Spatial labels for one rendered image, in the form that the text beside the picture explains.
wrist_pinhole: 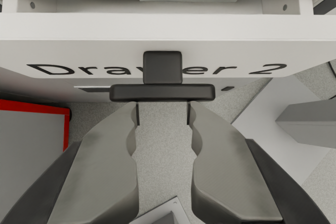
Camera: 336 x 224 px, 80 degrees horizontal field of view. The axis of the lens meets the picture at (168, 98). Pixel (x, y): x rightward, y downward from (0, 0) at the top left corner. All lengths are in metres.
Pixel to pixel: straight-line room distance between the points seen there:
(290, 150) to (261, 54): 1.05
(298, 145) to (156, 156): 0.71
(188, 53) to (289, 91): 1.08
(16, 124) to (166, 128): 0.63
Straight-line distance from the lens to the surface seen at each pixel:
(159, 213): 1.12
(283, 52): 0.18
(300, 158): 1.24
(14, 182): 0.78
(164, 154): 1.06
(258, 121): 1.12
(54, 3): 0.27
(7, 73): 0.49
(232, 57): 0.17
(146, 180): 1.09
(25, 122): 0.78
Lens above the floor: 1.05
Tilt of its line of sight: 83 degrees down
